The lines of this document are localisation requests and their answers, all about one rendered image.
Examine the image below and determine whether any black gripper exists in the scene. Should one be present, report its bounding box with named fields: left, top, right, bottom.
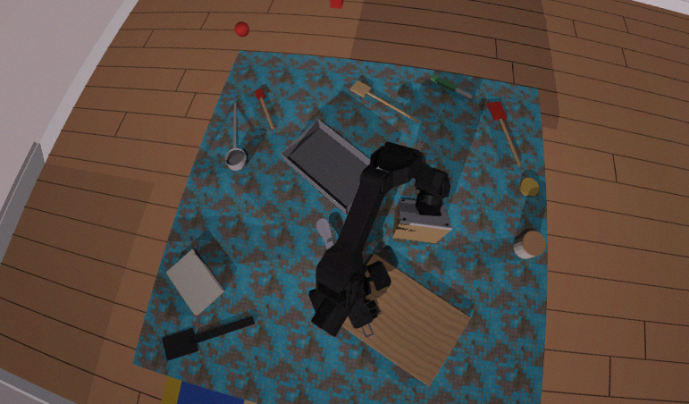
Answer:
left=308, top=260, right=391, bottom=312

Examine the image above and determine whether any dark grey roasting tin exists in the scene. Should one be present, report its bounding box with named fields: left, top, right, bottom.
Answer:
left=281, top=119, right=371, bottom=215

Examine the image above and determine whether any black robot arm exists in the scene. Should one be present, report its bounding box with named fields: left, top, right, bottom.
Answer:
left=311, top=142, right=450, bottom=337

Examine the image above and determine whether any white cylindrical container with wooden lid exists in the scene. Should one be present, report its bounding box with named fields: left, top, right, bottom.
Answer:
left=513, top=231, right=546, bottom=259

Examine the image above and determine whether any red spatula with wooden handle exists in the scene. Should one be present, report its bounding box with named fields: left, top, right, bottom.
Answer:
left=487, top=101, right=521, bottom=166

